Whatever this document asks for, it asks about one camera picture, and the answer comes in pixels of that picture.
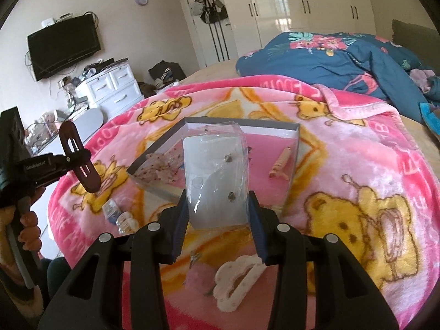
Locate dresser top clutter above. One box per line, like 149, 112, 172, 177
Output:
57, 58, 129, 90

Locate black floor bag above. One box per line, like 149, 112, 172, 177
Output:
148, 61, 188, 86

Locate black hanging straps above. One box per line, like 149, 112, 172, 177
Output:
210, 21, 230, 62

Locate white cloud hair claw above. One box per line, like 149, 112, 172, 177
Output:
212, 255, 267, 314

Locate black wall television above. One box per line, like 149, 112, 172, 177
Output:
27, 14, 102, 82

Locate cluttered glass table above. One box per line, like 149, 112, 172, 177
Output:
24, 110, 69, 155

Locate white door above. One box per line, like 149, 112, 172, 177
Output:
178, 0, 239, 69

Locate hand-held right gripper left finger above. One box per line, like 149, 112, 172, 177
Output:
37, 191, 190, 330

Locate brown hair clip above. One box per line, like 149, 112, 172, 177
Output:
59, 121, 101, 194

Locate person's left hand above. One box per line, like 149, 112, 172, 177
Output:
17, 186, 45, 254

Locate floor clothes pile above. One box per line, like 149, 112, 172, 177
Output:
137, 76, 183, 97

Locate clear earring card packet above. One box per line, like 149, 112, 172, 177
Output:
181, 124, 251, 230

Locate white drawer dresser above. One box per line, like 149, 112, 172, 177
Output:
74, 60, 145, 119

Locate person's left forearm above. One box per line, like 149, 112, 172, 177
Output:
0, 247, 45, 330

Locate grey headboard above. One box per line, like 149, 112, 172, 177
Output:
392, 19, 440, 66

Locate black hanging bag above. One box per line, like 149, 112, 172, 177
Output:
200, 0, 228, 24

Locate person's dark trouser leg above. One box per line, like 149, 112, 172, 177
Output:
38, 256, 74, 299

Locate small blue jewelry packet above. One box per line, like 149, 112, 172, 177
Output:
101, 199, 122, 221

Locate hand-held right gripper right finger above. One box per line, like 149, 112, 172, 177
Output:
248, 191, 401, 330

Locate pink bear print blanket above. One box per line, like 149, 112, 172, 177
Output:
48, 76, 440, 330

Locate lilac garment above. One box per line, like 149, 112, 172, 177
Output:
409, 67, 440, 93

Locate grey tray with pink inside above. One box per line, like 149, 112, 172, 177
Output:
127, 117, 303, 221

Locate white curved chair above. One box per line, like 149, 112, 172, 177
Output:
67, 106, 104, 145

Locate peach hair clip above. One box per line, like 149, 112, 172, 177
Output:
268, 147, 292, 181

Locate blue floral duvet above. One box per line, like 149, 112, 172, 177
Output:
235, 31, 440, 124

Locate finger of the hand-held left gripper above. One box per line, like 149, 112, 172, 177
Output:
53, 149, 90, 178

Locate white glossy wardrobe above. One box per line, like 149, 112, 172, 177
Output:
215, 0, 377, 59

